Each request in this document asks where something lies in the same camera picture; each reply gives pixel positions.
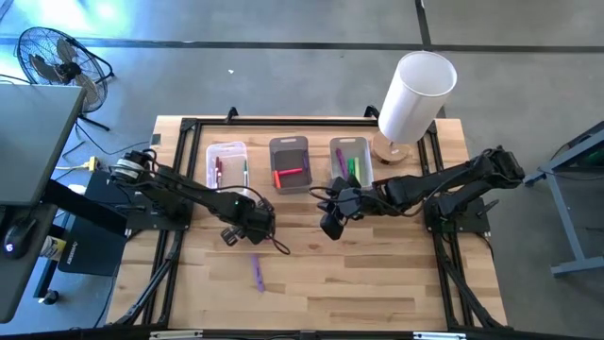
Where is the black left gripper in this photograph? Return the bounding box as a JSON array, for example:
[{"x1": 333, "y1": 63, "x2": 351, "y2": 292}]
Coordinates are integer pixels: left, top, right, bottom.
[{"x1": 219, "y1": 196, "x2": 277, "y2": 247}]

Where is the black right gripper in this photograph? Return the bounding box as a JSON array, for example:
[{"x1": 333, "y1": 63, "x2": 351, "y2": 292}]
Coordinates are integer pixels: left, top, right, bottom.
[{"x1": 316, "y1": 175, "x2": 381, "y2": 241}]

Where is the grey translucent plastic bin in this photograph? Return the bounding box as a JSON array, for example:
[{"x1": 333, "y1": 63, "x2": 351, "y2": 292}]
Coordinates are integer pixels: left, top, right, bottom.
[{"x1": 268, "y1": 135, "x2": 314, "y2": 196}]

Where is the black table frame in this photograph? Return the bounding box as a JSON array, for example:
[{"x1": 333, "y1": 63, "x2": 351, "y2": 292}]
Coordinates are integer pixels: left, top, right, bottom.
[{"x1": 110, "y1": 106, "x2": 506, "y2": 332}]

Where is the white table lamp wooden base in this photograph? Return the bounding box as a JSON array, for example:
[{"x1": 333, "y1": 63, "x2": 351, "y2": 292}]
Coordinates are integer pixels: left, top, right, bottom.
[{"x1": 370, "y1": 50, "x2": 458, "y2": 165}]

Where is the black box white print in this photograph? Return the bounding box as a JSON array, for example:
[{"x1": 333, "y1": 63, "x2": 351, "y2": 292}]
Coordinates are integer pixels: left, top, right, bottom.
[{"x1": 57, "y1": 169, "x2": 129, "y2": 278}]

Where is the silver metal bracket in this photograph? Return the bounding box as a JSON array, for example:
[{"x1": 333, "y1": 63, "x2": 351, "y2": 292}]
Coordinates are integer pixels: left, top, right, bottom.
[
  {"x1": 412, "y1": 331, "x2": 468, "y2": 340},
  {"x1": 149, "y1": 330, "x2": 204, "y2": 340}
]

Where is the black computer mouse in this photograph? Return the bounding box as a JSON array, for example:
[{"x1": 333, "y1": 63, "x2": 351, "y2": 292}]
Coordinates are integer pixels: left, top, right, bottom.
[{"x1": 2, "y1": 215, "x2": 39, "y2": 261}]

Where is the black floor fan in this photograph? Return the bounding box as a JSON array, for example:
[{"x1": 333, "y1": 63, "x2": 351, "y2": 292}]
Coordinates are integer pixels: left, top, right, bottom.
[{"x1": 16, "y1": 25, "x2": 115, "y2": 132}]

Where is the magenta highlighter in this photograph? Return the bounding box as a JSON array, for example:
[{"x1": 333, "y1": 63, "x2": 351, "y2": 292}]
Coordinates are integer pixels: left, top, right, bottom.
[{"x1": 335, "y1": 147, "x2": 349, "y2": 180}]

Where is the dark grey desk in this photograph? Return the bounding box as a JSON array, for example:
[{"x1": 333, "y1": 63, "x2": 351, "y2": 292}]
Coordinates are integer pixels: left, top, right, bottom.
[{"x1": 0, "y1": 202, "x2": 60, "y2": 325}]

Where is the grey metal desk frame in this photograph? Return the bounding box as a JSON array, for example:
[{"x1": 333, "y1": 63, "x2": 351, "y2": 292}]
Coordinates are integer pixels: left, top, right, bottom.
[{"x1": 522, "y1": 120, "x2": 604, "y2": 279}]

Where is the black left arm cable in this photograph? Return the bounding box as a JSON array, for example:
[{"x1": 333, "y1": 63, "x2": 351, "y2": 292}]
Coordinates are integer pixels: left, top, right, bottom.
[{"x1": 188, "y1": 183, "x2": 292, "y2": 257}]

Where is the clear plastic bin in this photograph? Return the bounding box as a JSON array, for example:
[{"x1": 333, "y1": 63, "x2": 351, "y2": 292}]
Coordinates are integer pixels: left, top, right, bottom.
[{"x1": 205, "y1": 140, "x2": 250, "y2": 196}]

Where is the white plastic bin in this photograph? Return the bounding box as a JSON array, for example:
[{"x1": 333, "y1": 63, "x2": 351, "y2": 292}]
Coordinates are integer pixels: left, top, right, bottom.
[{"x1": 328, "y1": 136, "x2": 376, "y2": 190}]

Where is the light purple marker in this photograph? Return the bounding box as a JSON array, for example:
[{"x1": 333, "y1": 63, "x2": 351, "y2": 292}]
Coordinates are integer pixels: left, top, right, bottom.
[{"x1": 250, "y1": 253, "x2": 267, "y2": 294}]

